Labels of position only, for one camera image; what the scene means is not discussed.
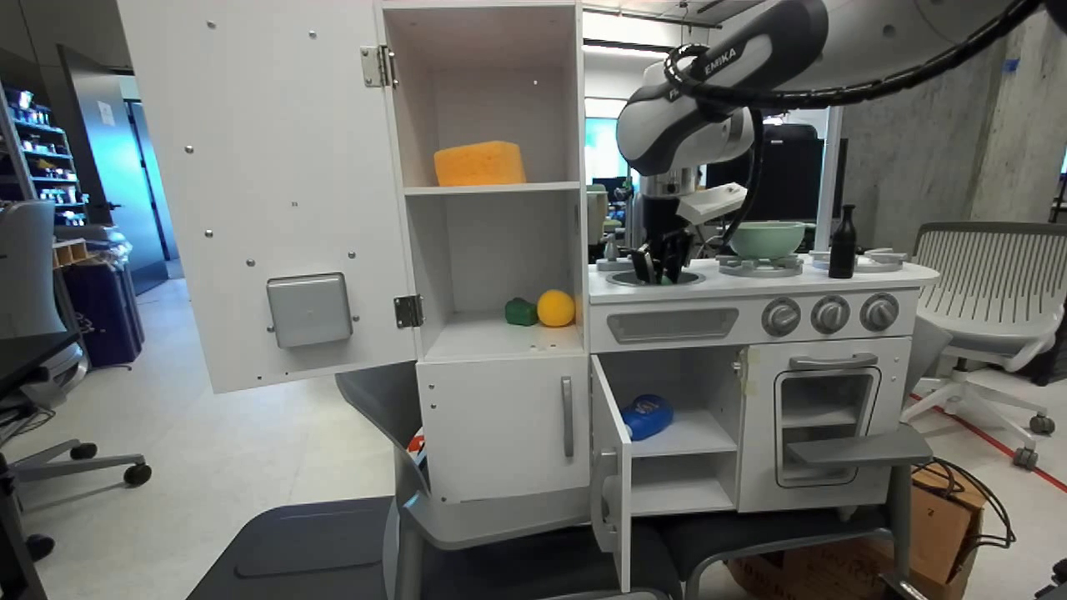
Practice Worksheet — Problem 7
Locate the green toy ball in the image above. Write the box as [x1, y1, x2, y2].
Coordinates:
[499, 292, 539, 330]

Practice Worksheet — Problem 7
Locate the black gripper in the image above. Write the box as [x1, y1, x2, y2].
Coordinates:
[625, 171, 699, 287]

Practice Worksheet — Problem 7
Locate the large black monitor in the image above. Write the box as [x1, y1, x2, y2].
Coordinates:
[705, 120, 828, 228]

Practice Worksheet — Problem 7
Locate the orange sponge block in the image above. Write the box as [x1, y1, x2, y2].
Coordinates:
[430, 138, 531, 191]

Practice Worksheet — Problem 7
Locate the tall white cabinet door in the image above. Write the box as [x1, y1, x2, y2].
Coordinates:
[113, 0, 420, 396]

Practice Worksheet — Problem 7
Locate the gray stove knob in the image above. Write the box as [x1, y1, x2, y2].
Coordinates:
[761, 296, 803, 339]
[809, 292, 852, 336]
[858, 290, 900, 334]

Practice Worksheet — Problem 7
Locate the blue plastic bottle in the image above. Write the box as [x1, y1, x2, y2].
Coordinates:
[619, 389, 676, 447]

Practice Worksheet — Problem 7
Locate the black cable by box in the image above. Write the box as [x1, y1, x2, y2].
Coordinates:
[918, 455, 1021, 552]

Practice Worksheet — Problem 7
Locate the white fridge cabinet door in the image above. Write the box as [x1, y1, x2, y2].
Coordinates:
[415, 355, 593, 508]

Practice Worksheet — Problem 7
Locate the white sink cabinet door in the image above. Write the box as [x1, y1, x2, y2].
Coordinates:
[588, 355, 636, 596]

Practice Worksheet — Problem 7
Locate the gray swivel chair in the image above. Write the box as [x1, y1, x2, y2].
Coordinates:
[0, 197, 157, 600]

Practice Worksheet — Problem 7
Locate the gray burner grate under bowl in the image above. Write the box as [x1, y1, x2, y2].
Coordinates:
[715, 255, 808, 281]

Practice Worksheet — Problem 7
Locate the black bottle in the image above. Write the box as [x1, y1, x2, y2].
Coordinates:
[828, 202, 859, 281]

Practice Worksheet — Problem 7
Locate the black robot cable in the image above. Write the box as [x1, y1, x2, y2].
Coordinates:
[662, 0, 1054, 118]

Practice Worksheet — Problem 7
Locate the white mesh chair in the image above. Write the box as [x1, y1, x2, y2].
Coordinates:
[897, 219, 1067, 470]

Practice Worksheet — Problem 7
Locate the blue suitcase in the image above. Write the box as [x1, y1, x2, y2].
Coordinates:
[60, 257, 149, 369]

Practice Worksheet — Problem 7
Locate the light green bowl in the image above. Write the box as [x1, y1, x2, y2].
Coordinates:
[722, 217, 809, 268]

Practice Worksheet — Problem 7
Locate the yellow toy ball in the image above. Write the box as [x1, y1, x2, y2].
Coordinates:
[534, 287, 580, 334]

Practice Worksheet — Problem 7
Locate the white oven door gray handle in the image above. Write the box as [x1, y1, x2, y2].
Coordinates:
[739, 336, 918, 517]

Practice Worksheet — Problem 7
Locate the cardboard box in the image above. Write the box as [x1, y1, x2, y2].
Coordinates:
[731, 464, 988, 600]

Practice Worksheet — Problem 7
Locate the storage shelf with items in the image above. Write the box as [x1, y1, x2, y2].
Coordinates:
[0, 81, 92, 244]

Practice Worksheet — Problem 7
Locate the gray bare burner grate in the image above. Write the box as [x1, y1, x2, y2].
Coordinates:
[808, 244, 912, 276]

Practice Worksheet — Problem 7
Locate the white toy kitchen cabinet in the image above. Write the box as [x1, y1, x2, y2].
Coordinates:
[381, 0, 944, 557]

